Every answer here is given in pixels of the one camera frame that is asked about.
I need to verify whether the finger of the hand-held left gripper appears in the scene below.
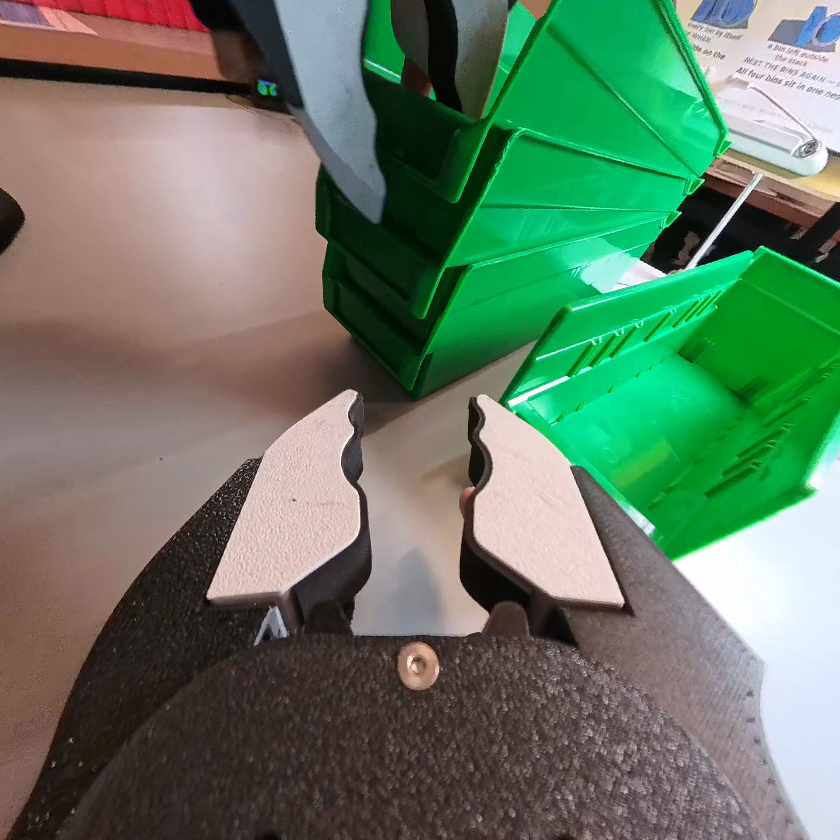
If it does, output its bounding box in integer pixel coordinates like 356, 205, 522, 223
392, 0, 511, 120
236, 0, 389, 224

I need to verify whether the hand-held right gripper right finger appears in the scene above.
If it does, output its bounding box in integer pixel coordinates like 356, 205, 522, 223
458, 394, 627, 636

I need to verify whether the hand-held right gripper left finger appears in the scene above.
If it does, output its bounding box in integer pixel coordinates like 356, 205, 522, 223
205, 390, 373, 645

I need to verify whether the green plastic storage bin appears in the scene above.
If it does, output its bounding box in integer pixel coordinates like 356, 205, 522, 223
499, 246, 840, 560
314, 128, 706, 319
320, 213, 683, 401
361, 0, 731, 206

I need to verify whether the grey desk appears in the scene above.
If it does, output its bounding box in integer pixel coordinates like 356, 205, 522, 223
0, 75, 840, 840

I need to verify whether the black device green light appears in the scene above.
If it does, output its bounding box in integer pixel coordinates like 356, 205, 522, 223
251, 75, 291, 114

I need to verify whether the wooden side table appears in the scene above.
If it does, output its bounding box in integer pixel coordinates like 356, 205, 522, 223
0, 13, 253, 86

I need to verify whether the red ribbed storage bin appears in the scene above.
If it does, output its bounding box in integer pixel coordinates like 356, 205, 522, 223
26, 0, 207, 32

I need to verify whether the printed instruction sheet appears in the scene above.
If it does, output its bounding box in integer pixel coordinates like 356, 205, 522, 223
676, 0, 840, 155

